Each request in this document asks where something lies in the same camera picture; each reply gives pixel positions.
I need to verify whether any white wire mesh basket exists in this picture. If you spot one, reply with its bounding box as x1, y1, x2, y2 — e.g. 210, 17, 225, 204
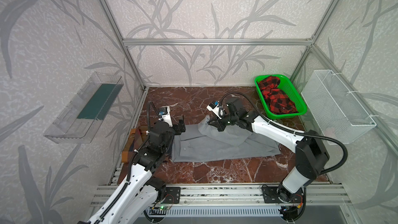
302, 69, 377, 144

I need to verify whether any red black plaid shirt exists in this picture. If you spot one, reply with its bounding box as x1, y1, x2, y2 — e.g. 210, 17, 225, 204
258, 76, 297, 115

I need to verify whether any aluminium front rail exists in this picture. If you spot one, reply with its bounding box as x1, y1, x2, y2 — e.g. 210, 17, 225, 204
90, 184, 352, 207

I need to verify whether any green plastic basket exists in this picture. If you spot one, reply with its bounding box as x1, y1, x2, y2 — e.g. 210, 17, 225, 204
254, 74, 307, 120

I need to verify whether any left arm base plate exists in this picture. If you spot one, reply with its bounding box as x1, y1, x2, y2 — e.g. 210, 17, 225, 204
161, 187, 181, 204

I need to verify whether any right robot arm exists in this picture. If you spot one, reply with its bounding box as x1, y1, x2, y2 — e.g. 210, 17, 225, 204
207, 98, 330, 203

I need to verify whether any folded multicolour plaid shirt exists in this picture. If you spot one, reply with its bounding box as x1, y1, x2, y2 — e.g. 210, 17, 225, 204
121, 126, 148, 163

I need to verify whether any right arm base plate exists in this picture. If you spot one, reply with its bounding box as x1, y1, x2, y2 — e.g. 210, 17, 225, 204
261, 185, 306, 204

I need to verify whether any grey long sleeve shirt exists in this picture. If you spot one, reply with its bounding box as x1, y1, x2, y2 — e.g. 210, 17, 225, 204
171, 116, 280, 162

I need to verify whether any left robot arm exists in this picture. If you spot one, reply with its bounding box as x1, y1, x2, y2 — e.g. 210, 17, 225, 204
79, 117, 186, 224

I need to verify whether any aluminium cage frame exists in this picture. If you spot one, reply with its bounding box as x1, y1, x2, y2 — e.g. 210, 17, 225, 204
86, 0, 398, 156

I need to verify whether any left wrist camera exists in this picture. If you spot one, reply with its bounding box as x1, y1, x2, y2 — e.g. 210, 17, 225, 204
158, 106, 173, 128

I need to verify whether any clear acrylic wall shelf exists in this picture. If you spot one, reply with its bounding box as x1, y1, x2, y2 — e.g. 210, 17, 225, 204
44, 72, 124, 144

